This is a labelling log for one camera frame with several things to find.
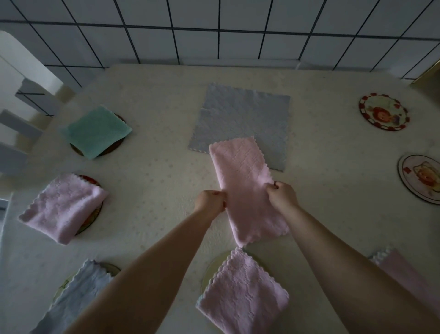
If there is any person's right hand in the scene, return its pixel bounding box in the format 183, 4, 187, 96
264, 181, 300, 215

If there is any person's left hand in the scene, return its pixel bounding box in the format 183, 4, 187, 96
193, 189, 228, 217

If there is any pink microfibre cloth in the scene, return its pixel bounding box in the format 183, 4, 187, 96
369, 246, 440, 318
195, 247, 290, 334
17, 173, 109, 246
209, 136, 291, 248

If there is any person's left forearm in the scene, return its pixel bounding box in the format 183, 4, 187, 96
63, 206, 216, 334

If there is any person's right forearm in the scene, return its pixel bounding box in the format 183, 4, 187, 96
278, 201, 440, 334

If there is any pale yellow round plate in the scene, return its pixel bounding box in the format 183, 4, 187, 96
201, 250, 267, 303

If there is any white dotted tablecloth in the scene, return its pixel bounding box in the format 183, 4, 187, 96
0, 64, 440, 334

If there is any grey microfibre cloth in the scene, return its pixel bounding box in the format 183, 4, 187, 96
188, 82, 291, 173

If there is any dark brown round plate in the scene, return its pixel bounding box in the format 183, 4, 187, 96
70, 114, 126, 158

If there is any green patterned round plate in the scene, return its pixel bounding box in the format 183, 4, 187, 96
52, 263, 121, 307

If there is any red rimmed round plate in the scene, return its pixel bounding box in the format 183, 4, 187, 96
74, 175, 104, 237

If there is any red checked rim cartoon plate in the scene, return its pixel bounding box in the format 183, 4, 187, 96
358, 92, 410, 131

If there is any green microfibre cloth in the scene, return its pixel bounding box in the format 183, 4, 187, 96
61, 105, 133, 161

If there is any cream cartoon plate dark rim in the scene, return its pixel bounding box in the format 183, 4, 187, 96
398, 153, 440, 206

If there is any light blue microfibre cloth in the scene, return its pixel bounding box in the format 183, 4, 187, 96
30, 259, 116, 334

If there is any yellow wooden furniture piece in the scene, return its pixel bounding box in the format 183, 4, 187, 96
410, 58, 440, 85

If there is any white chair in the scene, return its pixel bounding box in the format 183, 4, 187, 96
0, 30, 66, 241

